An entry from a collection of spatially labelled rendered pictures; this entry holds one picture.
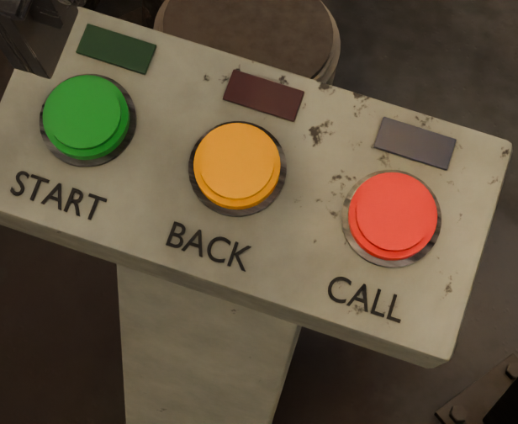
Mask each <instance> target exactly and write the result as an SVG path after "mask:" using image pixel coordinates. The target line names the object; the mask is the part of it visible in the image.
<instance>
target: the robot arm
mask: <svg viewBox="0 0 518 424"><path fill-rule="evenodd" d="M86 1H87V0H0V50H1V51H2V52H3V54H4V55H5V56H6V57H7V59H8V61H9V62H10V63H11V65H12V66H13V68H15V69H19V70H21V71H24V72H30V73H33V74H35V75H36V76H40V77H44V78H47V79H51V78H52V76H53V74H54V71H55V69H56V66H57V64H58V61H59V60H60V57H61V53H62V51H63V50H64V47H65V45H66V42H67V39H68V37H69V34H70V33H71V29H72V27H73V24H74V23H75V20H76V18H77V15H78V9H77V7H82V6H84V5H85V4H86Z"/></svg>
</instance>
